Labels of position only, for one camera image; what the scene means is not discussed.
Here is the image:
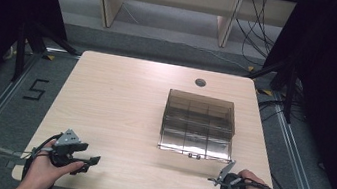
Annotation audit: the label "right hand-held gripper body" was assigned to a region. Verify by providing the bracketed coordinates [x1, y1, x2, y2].
[215, 158, 252, 189]

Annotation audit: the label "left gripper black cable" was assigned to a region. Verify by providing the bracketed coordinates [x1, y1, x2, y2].
[19, 127, 65, 189]

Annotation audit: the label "black floor cables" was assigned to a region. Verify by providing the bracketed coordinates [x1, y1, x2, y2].
[254, 96, 309, 130]

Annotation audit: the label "black metal stand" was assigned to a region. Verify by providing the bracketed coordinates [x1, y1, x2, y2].
[9, 19, 85, 93]
[239, 49, 301, 125]

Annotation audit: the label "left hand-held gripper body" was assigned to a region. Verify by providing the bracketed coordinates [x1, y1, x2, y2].
[49, 126, 92, 173]

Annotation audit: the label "thin white floor cable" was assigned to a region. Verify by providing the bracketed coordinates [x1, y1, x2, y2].
[113, 1, 256, 71]

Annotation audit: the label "black hanging cables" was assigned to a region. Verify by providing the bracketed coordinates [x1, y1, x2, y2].
[229, 0, 284, 70]

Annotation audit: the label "clear brown compartment box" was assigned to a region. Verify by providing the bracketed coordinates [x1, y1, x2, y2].
[156, 87, 242, 165]

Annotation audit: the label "person's left hand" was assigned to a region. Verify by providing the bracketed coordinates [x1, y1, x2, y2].
[20, 145, 87, 189]

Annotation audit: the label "grey table cable hole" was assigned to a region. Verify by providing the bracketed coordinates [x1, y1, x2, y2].
[193, 76, 208, 89]

